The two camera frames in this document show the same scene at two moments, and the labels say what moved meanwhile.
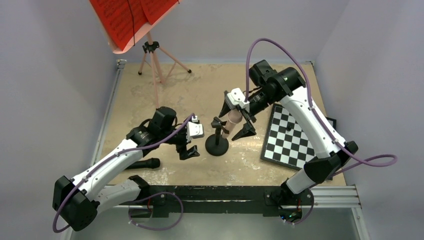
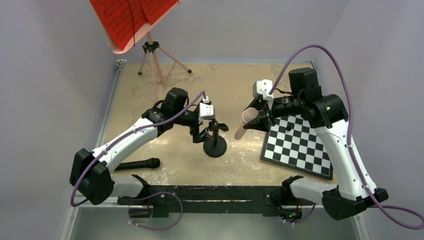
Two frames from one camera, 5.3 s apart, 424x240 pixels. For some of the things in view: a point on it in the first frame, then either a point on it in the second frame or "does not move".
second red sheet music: [155, 9] does not move
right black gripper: [247, 130] -> [262, 123]
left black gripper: [181, 149] -> [197, 136]
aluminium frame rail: [121, 65] does not move
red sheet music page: [115, 16] does not move
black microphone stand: [217, 144] does not move
